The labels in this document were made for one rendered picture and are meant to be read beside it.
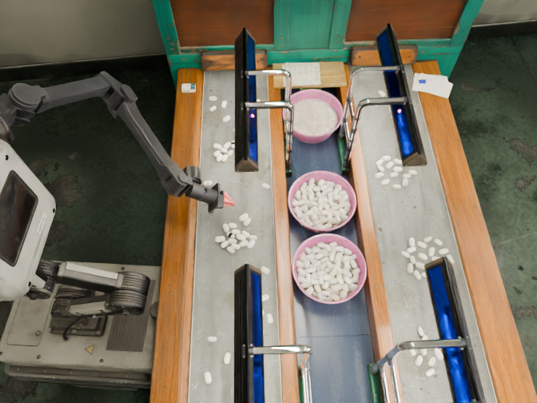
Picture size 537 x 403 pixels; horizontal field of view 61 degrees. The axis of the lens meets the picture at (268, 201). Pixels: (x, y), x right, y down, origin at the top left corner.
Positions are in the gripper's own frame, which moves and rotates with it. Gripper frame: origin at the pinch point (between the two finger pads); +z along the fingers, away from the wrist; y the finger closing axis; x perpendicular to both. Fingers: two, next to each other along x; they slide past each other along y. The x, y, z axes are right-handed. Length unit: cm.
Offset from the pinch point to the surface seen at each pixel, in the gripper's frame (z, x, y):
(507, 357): 70, -56, -59
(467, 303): 66, -49, -41
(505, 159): 173, -44, 68
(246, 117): -15.4, -29.0, 15.7
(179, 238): -13.8, 15.2, -12.2
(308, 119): 29, -17, 45
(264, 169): 13.0, -4.5, 19.0
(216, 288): -1.6, 8.2, -31.2
